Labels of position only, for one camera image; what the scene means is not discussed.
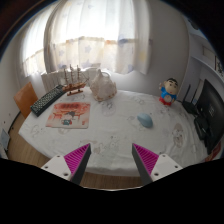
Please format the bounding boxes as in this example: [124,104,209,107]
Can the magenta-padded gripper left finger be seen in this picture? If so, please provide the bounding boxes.
[40,143,92,186]

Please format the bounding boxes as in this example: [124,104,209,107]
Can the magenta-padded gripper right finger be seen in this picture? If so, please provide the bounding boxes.
[131,143,184,186]

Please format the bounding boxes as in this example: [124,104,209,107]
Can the light blue computer mouse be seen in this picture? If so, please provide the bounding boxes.
[136,112,154,129]

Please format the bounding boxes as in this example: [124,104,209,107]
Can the red printed mouse pad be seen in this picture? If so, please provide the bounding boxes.
[45,101,91,129]

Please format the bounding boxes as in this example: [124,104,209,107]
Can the white printed tablecloth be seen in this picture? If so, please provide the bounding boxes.
[18,87,209,178]

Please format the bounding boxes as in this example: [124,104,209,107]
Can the black router with antennas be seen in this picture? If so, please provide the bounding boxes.
[181,83,201,116]

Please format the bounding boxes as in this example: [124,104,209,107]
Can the black keyboard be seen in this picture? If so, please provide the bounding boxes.
[30,84,67,118]

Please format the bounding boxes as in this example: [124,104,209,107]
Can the cartoon boy clock figurine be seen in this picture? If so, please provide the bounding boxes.
[158,77,180,107]

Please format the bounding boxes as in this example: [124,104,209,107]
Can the black monitor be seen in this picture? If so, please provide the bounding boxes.
[194,78,224,155]

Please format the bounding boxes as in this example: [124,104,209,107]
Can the orange wooden chair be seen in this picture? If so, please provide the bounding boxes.
[13,81,39,120]

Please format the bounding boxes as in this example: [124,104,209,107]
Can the wooden model sailing ship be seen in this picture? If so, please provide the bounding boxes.
[61,64,90,97]

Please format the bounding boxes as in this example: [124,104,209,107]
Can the white radiator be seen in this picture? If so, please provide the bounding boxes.
[40,68,101,93]

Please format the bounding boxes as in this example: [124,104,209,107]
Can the large white conch shell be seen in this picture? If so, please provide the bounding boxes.
[89,68,118,102]

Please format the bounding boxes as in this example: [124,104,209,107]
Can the white star-print curtain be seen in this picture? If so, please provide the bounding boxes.
[21,0,153,78]

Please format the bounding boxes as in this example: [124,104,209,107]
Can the white wall shelf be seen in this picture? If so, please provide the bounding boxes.
[189,33,224,78]

